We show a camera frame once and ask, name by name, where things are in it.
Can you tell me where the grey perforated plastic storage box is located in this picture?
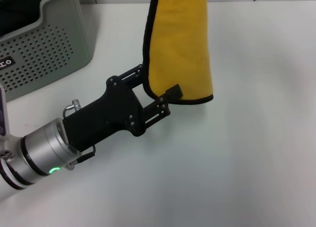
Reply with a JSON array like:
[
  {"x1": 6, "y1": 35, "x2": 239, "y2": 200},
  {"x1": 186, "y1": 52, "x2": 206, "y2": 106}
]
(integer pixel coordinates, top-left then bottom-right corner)
[{"x1": 0, "y1": 0, "x2": 97, "y2": 103}]

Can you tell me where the silver cable connector plug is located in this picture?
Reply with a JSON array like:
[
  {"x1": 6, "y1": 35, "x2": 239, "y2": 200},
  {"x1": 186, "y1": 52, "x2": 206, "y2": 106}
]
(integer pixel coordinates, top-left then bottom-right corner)
[{"x1": 62, "y1": 98, "x2": 82, "y2": 118}]

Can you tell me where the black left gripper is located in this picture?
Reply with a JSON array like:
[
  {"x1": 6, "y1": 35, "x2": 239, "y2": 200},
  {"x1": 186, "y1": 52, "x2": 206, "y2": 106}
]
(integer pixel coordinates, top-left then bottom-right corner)
[{"x1": 62, "y1": 63, "x2": 184, "y2": 153}]

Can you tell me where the yellow towel with black edge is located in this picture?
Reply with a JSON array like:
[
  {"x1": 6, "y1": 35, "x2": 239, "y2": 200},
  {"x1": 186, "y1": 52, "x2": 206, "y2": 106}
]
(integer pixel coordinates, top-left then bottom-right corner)
[{"x1": 142, "y1": 0, "x2": 214, "y2": 106}]

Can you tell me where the black white-print box label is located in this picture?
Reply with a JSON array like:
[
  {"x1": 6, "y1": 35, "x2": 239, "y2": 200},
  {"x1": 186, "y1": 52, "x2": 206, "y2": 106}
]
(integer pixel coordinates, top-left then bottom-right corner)
[{"x1": 0, "y1": 56, "x2": 16, "y2": 69}]

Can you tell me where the thin black cable with plug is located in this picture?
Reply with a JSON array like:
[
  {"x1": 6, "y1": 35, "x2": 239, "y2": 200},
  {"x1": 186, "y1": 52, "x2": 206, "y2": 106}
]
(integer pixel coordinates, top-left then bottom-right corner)
[{"x1": 65, "y1": 145, "x2": 96, "y2": 171}]

